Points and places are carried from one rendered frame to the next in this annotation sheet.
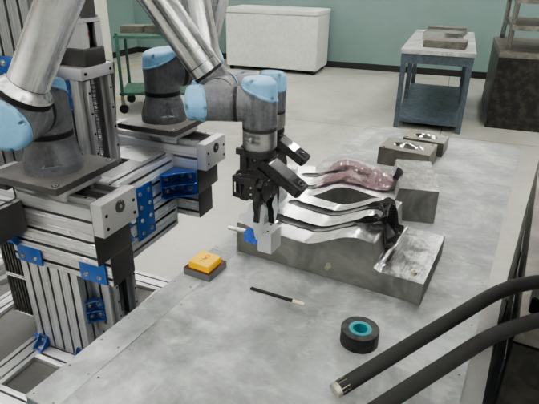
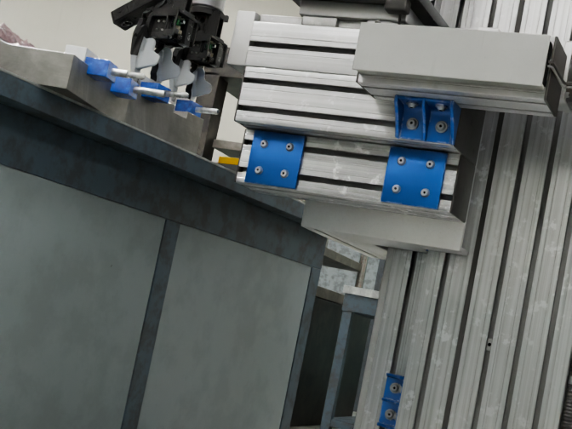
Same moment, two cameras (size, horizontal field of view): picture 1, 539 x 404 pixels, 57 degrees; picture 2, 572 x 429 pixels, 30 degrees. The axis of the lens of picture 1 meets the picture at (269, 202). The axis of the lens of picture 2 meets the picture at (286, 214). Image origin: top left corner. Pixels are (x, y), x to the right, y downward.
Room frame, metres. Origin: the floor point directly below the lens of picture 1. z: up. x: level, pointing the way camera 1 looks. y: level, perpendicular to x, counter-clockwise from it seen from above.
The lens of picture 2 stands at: (3.30, 0.34, 0.51)
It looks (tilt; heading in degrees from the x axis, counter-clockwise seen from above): 6 degrees up; 181
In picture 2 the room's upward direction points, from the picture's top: 11 degrees clockwise
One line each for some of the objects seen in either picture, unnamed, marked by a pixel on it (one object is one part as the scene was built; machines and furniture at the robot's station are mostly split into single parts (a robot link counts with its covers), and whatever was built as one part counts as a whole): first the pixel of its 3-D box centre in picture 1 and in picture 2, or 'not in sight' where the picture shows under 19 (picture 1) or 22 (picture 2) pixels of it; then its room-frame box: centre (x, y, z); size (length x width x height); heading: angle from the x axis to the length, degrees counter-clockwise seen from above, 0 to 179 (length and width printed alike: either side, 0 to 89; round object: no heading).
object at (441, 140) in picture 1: (425, 143); not in sight; (2.07, -0.67, 0.83); 0.17 x 0.13 x 0.06; 62
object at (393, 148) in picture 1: (407, 154); not in sight; (1.90, -0.55, 0.83); 0.20 x 0.15 x 0.07; 62
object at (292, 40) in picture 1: (277, 38); not in sight; (8.37, -0.09, 0.47); 1.52 x 0.77 x 0.94; 71
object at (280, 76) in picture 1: (271, 91); not in sight; (1.36, 0.00, 1.20); 0.09 x 0.08 x 0.11; 34
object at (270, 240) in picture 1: (252, 233); (192, 109); (1.05, 0.04, 0.93); 0.13 x 0.05 x 0.05; 62
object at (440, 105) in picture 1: (436, 71); not in sight; (5.86, -1.91, 0.44); 1.90 x 0.70 x 0.89; 161
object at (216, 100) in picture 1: (213, 101); not in sight; (1.06, 0.12, 1.25); 0.11 x 0.11 x 0.08; 88
